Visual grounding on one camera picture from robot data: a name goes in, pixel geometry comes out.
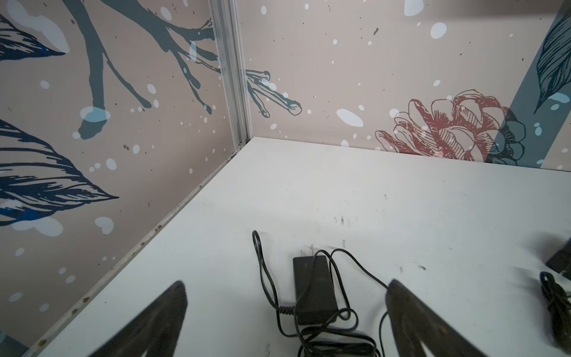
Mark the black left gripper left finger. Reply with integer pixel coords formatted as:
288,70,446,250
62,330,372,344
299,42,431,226
91,281,187,357

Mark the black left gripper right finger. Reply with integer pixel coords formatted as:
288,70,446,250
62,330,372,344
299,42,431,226
385,280,484,356

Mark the black network switch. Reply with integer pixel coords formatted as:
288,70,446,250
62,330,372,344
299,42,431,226
546,239,571,281

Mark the black power adapter with cable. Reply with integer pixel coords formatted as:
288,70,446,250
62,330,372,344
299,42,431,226
251,230,388,356

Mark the black bundled cable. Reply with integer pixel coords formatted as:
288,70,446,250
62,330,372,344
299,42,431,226
538,271,571,353

